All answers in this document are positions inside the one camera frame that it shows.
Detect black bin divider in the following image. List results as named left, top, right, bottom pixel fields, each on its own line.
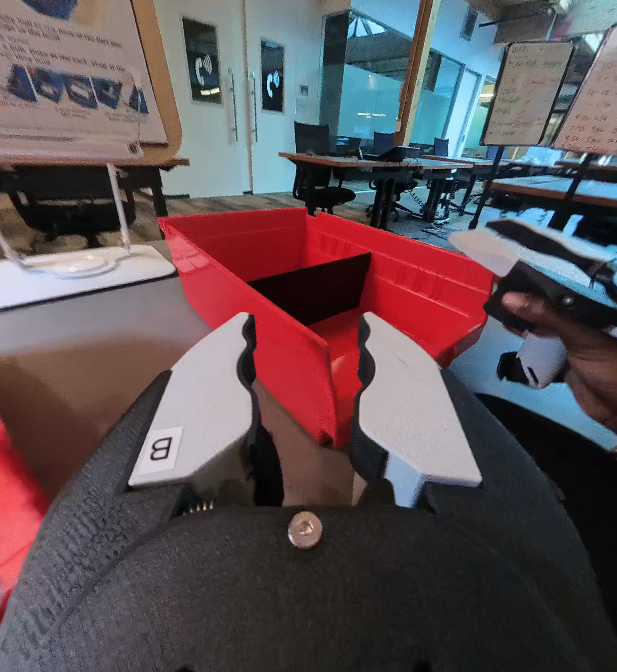
left=247, top=253, right=373, bottom=327

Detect black phone sign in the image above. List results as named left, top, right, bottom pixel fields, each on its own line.
left=182, top=17, right=223, bottom=105
left=260, top=38, right=286, bottom=112

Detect person's right hand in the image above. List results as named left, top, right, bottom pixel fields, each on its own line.
left=502, top=291, right=617, bottom=457

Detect large handwritten whiteboard on stand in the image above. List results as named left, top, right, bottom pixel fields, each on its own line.
left=547, top=21, right=617, bottom=232

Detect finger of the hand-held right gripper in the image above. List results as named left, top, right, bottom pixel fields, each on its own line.
left=447, top=218, right=616, bottom=279

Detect instruction poster on white stand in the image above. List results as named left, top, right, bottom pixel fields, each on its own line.
left=0, top=0, right=183, bottom=310

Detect black office chair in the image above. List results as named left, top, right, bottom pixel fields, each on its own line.
left=293, top=122, right=357, bottom=215

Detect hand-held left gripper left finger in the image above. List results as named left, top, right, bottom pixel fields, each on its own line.
left=128, top=312, right=260, bottom=505

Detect wooden office desk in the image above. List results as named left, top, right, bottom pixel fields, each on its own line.
left=489, top=176, right=617, bottom=217
left=278, top=151, right=474, bottom=232

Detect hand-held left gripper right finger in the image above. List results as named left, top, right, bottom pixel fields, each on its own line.
left=349, top=312, right=483, bottom=509

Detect wooden pillar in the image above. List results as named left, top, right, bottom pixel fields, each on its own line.
left=395, top=0, right=440, bottom=148

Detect small handwritten whiteboard on stand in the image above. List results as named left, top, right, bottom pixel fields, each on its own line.
left=468, top=41, right=575, bottom=230

